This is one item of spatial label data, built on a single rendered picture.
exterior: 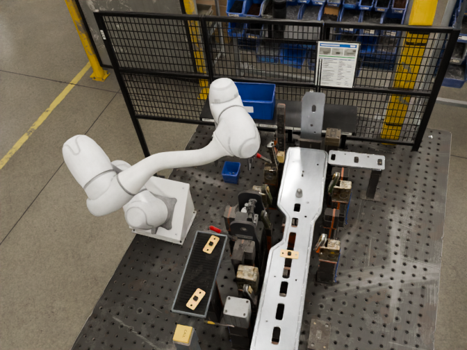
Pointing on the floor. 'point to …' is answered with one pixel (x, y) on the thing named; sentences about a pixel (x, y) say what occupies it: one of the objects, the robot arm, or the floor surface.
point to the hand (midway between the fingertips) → (232, 164)
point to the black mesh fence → (269, 67)
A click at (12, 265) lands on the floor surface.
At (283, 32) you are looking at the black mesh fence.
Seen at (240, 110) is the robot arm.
